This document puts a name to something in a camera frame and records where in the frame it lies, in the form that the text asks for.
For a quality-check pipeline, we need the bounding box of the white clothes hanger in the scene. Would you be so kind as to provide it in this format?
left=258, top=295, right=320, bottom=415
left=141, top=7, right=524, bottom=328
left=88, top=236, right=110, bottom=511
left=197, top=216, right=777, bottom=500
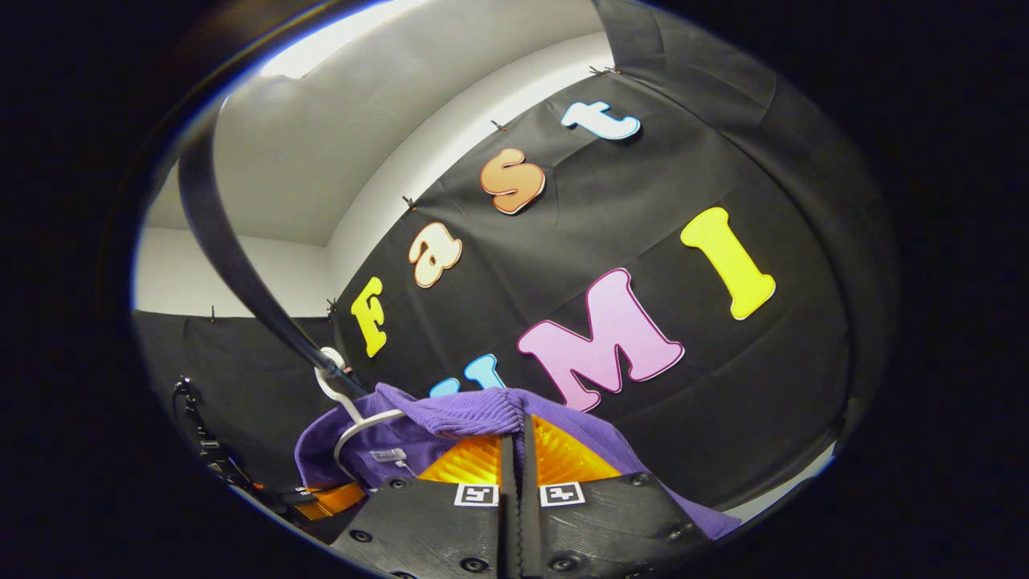
left=314, top=347, right=407, bottom=483

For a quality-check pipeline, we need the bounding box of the black clothes rack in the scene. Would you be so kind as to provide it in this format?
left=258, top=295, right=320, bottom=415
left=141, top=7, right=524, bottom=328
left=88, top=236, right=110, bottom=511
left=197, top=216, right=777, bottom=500
left=177, top=105, right=371, bottom=399

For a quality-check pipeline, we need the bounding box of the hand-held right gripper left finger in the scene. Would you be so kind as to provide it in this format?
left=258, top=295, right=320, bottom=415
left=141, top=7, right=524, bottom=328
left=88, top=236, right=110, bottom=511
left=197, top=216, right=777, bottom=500
left=330, top=434, right=520, bottom=579

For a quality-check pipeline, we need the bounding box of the purple corduroy shirt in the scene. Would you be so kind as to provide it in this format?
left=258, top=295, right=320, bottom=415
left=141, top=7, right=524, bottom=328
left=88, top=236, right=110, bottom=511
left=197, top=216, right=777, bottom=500
left=293, top=384, right=740, bottom=540

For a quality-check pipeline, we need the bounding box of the black backdrop cloth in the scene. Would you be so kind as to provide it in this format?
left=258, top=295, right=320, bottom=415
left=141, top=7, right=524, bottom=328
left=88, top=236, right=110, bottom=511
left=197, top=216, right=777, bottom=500
left=133, top=0, right=897, bottom=511

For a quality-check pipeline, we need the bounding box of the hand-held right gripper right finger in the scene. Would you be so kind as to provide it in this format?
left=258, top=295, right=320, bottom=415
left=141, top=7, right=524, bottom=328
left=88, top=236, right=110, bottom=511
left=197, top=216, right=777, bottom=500
left=519, top=414, right=708, bottom=579

